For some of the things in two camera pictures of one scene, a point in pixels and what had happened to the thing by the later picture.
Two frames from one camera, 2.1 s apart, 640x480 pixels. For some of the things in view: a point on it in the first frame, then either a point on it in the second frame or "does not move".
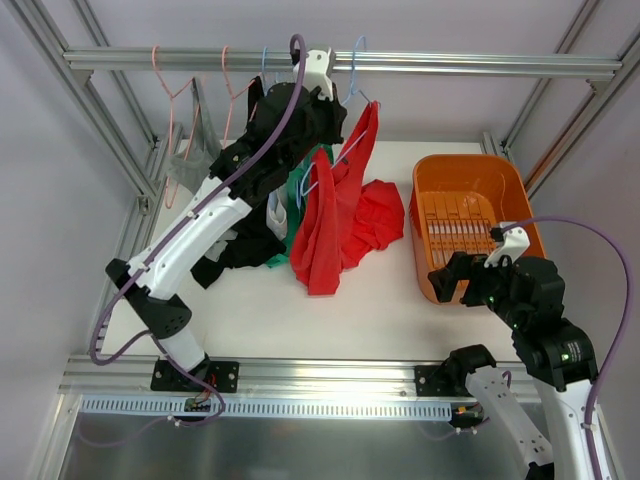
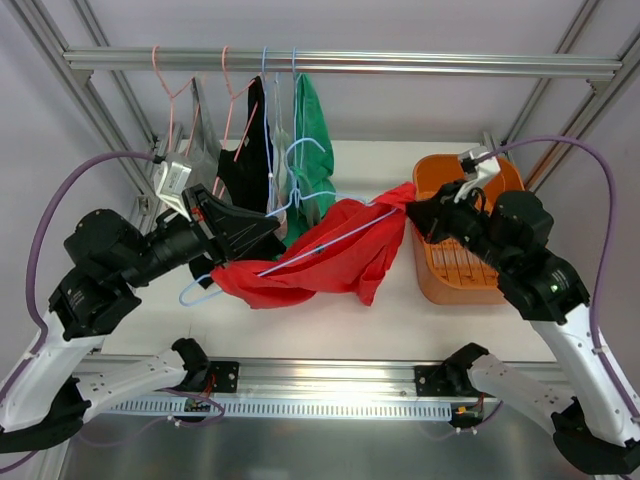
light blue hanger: (300, 192) → (291, 201)
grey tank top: (191, 170) does not move
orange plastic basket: (456, 200) does not move
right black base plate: (434, 388) does not move
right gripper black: (470, 278) → (435, 211)
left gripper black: (326, 120) → (209, 226)
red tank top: (317, 251) → (347, 249)
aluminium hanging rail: (347, 62) does not move
